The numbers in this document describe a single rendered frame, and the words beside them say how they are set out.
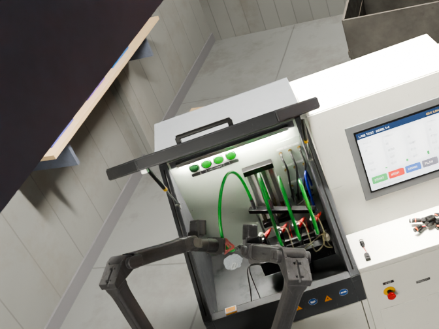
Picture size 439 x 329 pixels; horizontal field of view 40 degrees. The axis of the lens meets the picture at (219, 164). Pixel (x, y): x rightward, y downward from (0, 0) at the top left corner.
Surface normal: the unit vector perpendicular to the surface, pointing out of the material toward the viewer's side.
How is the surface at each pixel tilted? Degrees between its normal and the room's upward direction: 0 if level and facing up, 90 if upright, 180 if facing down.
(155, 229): 0
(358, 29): 90
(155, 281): 0
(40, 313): 90
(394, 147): 76
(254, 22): 90
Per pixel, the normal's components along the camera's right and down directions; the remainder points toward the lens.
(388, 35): -0.26, 0.62
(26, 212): 0.91, -0.11
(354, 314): 0.09, 0.54
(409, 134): 0.01, 0.33
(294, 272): 0.23, -0.60
